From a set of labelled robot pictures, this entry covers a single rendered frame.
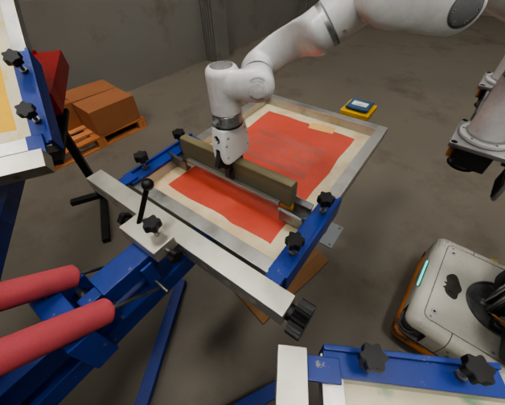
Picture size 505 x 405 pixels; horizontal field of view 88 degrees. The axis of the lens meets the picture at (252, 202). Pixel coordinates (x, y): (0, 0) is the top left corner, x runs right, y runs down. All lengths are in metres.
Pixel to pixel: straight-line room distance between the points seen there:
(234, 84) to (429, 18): 0.35
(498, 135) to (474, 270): 1.04
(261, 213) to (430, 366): 0.50
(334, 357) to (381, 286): 1.32
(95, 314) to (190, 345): 1.10
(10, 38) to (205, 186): 0.70
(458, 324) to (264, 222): 1.11
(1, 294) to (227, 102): 0.54
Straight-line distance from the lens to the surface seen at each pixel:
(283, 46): 0.68
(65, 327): 0.55
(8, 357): 0.53
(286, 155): 0.99
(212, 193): 0.85
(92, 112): 3.01
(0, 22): 1.25
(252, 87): 0.59
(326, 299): 1.72
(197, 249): 0.61
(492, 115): 0.88
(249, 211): 0.78
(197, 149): 0.82
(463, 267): 1.80
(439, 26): 0.59
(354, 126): 1.17
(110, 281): 0.64
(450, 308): 1.62
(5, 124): 1.04
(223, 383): 1.57
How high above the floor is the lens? 1.54
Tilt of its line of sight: 47 degrees down
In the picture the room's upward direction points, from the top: 2 degrees counter-clockwise
